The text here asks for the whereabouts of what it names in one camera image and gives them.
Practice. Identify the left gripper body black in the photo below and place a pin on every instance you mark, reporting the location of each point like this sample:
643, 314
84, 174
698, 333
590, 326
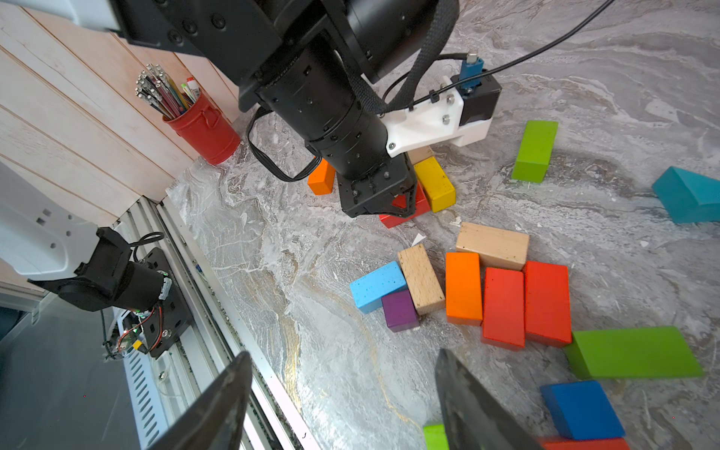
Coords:
390, 190

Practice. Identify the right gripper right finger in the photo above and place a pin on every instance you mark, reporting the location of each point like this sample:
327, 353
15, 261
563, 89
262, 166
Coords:
473, 418

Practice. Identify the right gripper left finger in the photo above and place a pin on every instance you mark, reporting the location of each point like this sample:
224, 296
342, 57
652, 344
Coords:
216, 419

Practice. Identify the natural wood block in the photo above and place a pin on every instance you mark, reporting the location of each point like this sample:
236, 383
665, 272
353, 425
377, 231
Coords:
420, 154
496, 247
421, 280

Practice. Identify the yellow rectangular block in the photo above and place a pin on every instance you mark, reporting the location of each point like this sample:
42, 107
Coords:
439, 189

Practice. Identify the orange block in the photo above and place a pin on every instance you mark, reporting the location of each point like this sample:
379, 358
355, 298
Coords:
321, 180
463, 289

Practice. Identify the light blue block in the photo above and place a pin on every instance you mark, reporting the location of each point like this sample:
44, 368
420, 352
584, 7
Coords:
368, 291

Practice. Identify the purple cube block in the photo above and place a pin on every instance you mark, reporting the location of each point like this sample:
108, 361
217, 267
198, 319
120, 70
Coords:
399, 311

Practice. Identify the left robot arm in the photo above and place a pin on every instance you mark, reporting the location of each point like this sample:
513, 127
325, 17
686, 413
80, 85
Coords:
329, 69

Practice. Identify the green block lower right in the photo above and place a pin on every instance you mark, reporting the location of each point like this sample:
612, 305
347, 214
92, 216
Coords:
435, 437

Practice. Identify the green block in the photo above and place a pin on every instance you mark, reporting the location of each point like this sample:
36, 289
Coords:
632, 353
435, 437
535, 150

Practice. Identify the red block pair left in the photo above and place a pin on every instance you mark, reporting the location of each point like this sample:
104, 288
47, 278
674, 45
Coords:
504, 324

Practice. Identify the red block pair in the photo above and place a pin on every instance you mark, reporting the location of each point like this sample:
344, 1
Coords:
504, 324
548, 317

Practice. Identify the blue cube block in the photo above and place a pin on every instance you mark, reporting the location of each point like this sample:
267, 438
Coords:
581, 411

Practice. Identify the green block far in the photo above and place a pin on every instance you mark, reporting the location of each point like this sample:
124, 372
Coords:
535, 150

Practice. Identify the red block pair right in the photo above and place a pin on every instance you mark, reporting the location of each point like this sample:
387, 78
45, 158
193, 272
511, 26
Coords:
548, 317

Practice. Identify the green block right middle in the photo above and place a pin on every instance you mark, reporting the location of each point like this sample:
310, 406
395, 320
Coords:
632, 353

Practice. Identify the red pen holder cup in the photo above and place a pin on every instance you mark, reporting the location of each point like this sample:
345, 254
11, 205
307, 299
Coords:
206, 129

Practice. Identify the teal triangle block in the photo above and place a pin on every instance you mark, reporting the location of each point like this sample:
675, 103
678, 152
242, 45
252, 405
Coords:
688, 197

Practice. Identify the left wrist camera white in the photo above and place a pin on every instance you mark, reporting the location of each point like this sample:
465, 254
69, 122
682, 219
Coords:
461, 114

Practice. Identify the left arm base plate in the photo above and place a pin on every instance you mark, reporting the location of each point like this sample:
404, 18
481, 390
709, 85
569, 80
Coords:
153, 331

